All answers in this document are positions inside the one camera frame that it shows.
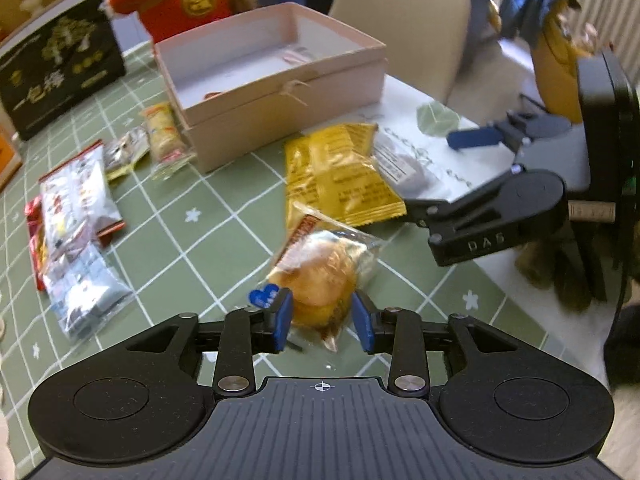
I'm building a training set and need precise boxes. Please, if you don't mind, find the red yellow snack packet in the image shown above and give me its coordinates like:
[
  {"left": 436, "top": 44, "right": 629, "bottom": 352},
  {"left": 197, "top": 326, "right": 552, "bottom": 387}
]
[{"left": 25, "top": 197, "right": 51, "bottom": 267}]

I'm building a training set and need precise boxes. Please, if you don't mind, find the beige fuzzy plush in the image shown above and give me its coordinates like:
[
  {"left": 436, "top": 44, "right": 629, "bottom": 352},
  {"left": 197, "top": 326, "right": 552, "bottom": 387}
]
[{"left": 515, "top": 237, "right": 601, "bottom": 311}]

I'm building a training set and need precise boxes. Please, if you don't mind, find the white snack packet red trim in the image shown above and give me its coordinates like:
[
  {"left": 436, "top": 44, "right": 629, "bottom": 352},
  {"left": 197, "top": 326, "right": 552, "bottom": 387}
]
[{"left": 39, "top": 141, "right": 126, "bottom": 256}]

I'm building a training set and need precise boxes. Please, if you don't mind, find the orange box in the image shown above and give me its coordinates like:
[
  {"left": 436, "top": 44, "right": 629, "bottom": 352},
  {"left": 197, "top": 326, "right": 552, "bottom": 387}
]
[{"left": 0, "top": 132, "right": 23, "bottom": 191}]

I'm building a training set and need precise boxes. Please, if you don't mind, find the small yellow cake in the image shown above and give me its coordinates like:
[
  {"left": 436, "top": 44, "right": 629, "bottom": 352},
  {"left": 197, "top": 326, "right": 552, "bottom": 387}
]
[{"left": 140, "top": 101, "right": 196, "bottom": 181}]

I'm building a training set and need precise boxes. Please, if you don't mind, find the green checked tablecloth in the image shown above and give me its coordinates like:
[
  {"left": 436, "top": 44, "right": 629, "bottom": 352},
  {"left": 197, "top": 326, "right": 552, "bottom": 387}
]
[{"left": 0, "top": 40, "right": 621, "bottom": 466}]

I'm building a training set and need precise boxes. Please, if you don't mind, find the small brown yellow packet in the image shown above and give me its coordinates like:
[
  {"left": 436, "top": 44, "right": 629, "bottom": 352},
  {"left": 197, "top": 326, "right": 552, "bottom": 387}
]
[{"left": 102, "top": 127, "right": 151, "bottom": 182}]

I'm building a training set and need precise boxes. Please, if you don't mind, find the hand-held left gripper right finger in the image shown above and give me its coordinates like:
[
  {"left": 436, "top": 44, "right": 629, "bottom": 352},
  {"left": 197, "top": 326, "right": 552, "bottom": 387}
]
[{"left": 350, "top": 290, "right": 518, "bottom": 400}]

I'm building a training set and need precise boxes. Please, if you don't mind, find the clear packet with grey snack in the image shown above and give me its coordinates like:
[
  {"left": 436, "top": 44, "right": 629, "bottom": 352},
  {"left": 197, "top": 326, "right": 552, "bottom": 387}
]
[{"left": 372, "top": 127, "right": 437, "bottom": 197}]

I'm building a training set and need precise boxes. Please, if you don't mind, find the pink cardboard box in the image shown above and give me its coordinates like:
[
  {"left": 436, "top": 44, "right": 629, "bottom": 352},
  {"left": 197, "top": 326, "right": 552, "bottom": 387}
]
[{"left": 152, "top": 2, "right": 388, "bottom": 173}]

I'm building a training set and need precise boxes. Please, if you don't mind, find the silver snack packet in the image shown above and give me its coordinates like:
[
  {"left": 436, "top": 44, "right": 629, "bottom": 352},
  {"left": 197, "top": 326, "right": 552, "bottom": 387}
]
[{"left": 41, "top": 242, "right": 135, "bottom": 343}]

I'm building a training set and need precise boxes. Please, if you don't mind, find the yellow and blue plush toy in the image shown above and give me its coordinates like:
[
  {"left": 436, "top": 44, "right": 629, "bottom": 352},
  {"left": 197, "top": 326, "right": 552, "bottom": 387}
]
[{"left": 487, "top": 0, "right": 601, "bottom": 126}]

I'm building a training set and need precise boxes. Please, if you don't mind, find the black box with gold print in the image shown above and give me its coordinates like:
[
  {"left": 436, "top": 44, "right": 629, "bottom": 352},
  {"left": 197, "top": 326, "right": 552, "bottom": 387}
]
[{"left": 0, "top": 0, "right": 126, "bottom": 141}]

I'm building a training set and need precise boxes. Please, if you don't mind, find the red plush toy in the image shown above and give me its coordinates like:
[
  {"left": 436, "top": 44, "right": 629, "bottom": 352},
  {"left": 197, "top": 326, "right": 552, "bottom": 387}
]
[{"left": 109, "top": 0, "right": 258, "bottom": 43}]

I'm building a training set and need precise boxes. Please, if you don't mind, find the clear bread bun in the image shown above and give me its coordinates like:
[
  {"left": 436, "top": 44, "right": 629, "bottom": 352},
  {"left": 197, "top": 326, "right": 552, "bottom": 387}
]
[{"left": 267, "top": 202, "right": 388, "bottom": 353}]

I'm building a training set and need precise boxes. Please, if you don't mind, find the beige chair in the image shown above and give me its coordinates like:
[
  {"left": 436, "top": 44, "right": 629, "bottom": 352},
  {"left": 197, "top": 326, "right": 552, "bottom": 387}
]
[{"left": 327, "top": 0, "right": 473, "bottom": 106}]

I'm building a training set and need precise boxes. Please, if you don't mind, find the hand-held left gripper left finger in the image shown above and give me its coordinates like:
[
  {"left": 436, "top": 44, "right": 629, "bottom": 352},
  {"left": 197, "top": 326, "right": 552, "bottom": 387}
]
[{"left": 125, "top": 287, "right": 296, "bottom": 398}]

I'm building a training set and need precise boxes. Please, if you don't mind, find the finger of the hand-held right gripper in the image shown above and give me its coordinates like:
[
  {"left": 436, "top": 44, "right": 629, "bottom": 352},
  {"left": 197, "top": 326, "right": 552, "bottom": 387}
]
[
  {"left": 446, "top": 109, "right": 575, "bottom": 162},
  {"left": 404, "top": 170, "right": 521, "bottom": 242}
]

